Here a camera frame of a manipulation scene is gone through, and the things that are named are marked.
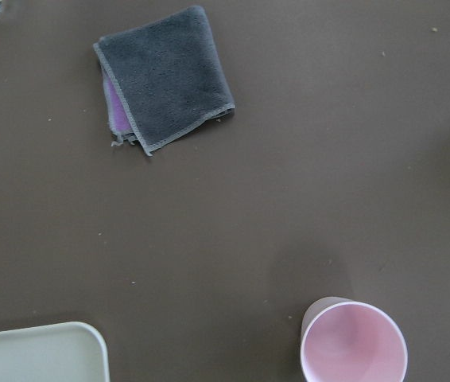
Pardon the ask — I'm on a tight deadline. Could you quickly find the cream rabbit tray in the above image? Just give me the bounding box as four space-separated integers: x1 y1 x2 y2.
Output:
0 322 111 381

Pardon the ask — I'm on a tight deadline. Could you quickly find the pink plastic cup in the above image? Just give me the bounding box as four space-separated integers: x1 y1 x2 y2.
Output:
300 297 408 381

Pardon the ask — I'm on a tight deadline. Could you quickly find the grey folded cloth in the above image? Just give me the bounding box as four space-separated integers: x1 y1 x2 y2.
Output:
93 6 235 155

